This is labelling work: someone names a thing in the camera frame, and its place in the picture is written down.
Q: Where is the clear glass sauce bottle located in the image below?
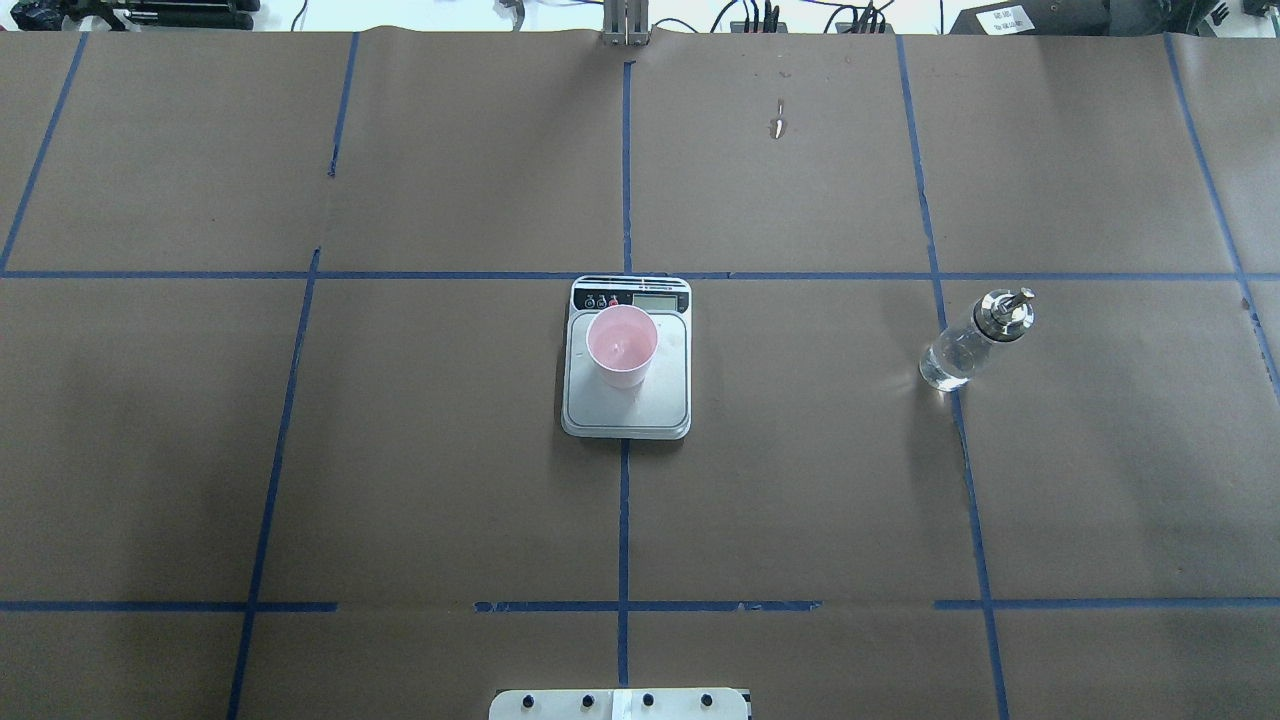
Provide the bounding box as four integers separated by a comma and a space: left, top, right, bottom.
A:
918, 287, 1036, 392

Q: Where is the digital kitchen scale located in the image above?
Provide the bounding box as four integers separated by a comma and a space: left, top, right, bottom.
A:
561, 275, 692, 441

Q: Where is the black box with label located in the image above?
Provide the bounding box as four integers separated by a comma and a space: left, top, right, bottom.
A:
945, 1, 1219, 37

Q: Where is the black folded tripod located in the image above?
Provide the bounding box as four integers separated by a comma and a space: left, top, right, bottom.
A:
58, 1, 261, 31

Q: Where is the aluminium frame post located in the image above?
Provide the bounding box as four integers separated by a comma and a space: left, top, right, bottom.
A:
600, 0, 652, 47

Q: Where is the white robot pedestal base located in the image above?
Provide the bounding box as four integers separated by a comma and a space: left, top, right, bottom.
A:
488, 687, 753, 719

